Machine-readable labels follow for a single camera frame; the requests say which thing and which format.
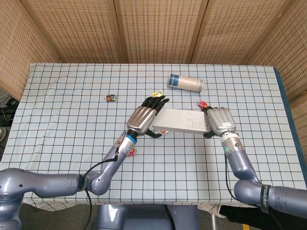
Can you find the table with checkered tablecloth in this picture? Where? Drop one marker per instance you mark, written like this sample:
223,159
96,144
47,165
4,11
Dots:
168,167

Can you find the black and silver left hand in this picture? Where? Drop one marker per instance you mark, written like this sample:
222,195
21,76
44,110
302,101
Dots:
141,119

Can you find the white and red candy packet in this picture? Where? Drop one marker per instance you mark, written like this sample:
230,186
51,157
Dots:
163,131

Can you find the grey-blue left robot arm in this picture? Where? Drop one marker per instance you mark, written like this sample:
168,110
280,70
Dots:
60,182

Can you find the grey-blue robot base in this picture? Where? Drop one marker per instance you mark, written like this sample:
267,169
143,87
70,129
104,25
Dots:
144,219

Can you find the dark brown candy packet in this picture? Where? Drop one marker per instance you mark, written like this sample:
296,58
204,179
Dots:
111,98

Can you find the white canister with blue label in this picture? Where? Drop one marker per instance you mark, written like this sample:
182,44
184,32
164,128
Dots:
185,83

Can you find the grey shoe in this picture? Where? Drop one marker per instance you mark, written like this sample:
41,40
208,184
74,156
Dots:
2,134

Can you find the black and silver right hand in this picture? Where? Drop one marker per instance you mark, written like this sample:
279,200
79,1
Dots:
220,121

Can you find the black cloth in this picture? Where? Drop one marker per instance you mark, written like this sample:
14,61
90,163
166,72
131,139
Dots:
239,216

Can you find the long white box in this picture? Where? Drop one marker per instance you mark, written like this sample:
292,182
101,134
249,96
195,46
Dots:
182,121

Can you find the woven bamboo screen panel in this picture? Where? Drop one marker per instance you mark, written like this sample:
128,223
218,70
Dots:
290,57
16,48
239,31
158,31
76,31

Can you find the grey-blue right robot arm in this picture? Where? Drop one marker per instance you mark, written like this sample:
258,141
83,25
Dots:
254,184

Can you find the yellow candy packet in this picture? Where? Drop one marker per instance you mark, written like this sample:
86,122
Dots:
157,93

